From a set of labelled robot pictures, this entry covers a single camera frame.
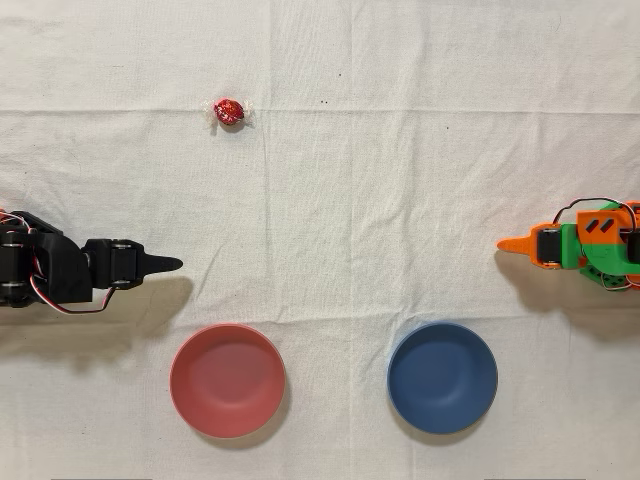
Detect red candy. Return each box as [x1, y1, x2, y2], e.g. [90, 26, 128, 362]
[202, 96, 256, 129]

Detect red bowl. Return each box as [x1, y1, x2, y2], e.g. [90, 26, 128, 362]
[168, 323, 287, 440]

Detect blue bowl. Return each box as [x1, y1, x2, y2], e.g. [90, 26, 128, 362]
[386, 321, 500, 435]

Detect white tablecloth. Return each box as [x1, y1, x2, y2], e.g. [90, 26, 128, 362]
[0, 0, 640, 480]

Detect black arm servo cable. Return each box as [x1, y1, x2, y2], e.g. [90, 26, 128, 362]
[29, 272, 116, 315]

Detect orange arm servo cable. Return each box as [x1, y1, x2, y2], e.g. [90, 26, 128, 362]
[552, 198, 627, 224]

